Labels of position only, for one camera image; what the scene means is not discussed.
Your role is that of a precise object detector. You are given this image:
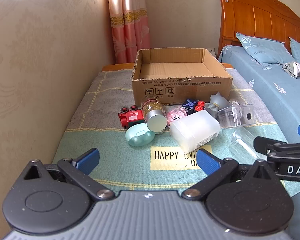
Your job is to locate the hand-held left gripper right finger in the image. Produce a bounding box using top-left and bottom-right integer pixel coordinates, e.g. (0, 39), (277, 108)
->
(181, 148), (286, 202)

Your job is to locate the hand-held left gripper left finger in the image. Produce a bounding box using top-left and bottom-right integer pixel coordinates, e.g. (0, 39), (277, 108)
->
(12, 148), (115, 202)

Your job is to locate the clear plastic jar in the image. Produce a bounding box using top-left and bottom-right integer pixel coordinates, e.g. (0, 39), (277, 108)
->
(227, 126), (268, 160)

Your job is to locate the clear square plastic box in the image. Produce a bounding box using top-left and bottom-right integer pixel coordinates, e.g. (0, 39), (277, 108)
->
(218, 104), (255, 129)

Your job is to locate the teal round plastic case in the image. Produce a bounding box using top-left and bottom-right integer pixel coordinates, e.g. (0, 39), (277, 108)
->
(125, 122), (155, 147)

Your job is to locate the red toy train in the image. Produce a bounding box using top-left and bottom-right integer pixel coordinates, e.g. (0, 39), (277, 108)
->
(118, 105), (145, 130)

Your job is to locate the glass bottle of gold beads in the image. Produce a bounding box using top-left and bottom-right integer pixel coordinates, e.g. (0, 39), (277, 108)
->
(141, 95), (168, 133)

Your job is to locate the cardboard box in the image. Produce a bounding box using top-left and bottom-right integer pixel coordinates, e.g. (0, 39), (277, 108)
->
(131, 48), (233, 107)

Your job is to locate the green grey printed blanket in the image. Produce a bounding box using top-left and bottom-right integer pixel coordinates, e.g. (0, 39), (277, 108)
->
(51, 68), (300, 198)

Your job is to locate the white plastic bottle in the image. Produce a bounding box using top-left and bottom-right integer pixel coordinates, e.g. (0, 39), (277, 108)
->
(169, 111), (221, 153)

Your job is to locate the bed with blue sheet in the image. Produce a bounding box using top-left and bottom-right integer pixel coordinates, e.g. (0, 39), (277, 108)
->
(217, 45), (300, 233)

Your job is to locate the grey cat figurine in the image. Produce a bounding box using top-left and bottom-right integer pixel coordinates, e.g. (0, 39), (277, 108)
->
(204, 92), (232, 120)

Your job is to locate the dark blue red-studded toy block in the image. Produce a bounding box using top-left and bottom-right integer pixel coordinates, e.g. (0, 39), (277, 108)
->
(181, 99), (205, 113)

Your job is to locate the grey crumpled cloth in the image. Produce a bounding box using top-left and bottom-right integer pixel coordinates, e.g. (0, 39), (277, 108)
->
(282, 60), (300, 78)

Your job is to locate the beige upholstered panel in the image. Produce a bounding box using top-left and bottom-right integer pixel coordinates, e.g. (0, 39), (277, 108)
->
(0, 0), (116, 230)

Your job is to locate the wooden bed headboard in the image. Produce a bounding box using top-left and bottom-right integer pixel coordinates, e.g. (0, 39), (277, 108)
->
(216, 0), (300, 60)

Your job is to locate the pink patterned curtain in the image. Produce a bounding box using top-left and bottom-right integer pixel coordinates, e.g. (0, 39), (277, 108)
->
(105, 0), (151, 65)

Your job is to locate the pink ball keychain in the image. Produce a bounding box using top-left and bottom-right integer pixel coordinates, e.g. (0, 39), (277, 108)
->
(166, 106), (188, 126)

